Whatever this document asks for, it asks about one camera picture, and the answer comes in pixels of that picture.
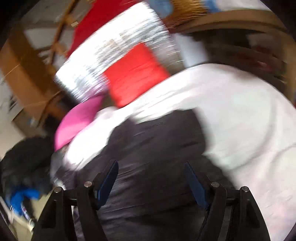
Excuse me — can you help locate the black garment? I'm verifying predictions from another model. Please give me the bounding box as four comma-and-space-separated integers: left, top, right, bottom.
57, 110, 233, 240

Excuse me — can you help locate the black clothes pile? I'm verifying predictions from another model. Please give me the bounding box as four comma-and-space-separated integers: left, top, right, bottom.
1, 136, 54, 198

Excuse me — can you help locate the blue cloth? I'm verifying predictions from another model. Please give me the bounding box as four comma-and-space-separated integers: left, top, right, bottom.
5, 187, 40, 216

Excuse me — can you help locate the white bed blanket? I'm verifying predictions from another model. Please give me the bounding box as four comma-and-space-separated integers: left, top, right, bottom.
51, 64, 295, 240

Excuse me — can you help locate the pink pillow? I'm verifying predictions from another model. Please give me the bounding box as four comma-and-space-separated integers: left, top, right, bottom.
54, 96, 104, 151

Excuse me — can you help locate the silver foil insulation sheet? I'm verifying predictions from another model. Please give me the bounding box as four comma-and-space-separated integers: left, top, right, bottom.
54, 2, 184, 103

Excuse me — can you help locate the red cushion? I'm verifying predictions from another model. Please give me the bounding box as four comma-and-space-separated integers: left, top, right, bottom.
104, 43, 170, 108

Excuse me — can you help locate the wicker wooden shelf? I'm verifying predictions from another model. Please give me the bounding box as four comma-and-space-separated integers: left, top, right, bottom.
162, 1, 295, 100

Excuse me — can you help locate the red fabric hanging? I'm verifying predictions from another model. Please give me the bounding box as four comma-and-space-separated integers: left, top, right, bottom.
67, 0, 138, 58

